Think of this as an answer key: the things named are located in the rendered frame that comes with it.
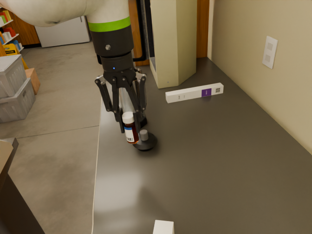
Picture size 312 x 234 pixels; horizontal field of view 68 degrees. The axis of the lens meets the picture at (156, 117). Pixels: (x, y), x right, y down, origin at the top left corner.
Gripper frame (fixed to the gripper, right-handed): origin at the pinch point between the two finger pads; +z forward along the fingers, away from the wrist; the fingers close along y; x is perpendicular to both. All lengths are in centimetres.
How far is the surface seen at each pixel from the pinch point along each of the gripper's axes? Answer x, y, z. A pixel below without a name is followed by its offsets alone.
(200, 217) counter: 17.8, -19.0, 18.6
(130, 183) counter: 7.1, 1.4, 18.4
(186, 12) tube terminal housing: -68, -18, -15
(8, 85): -169, 182, 65
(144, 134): -9.2, -1.6, 12.6
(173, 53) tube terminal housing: -59, -11, 2
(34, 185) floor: -67, 114, 112
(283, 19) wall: -38, -52, -15
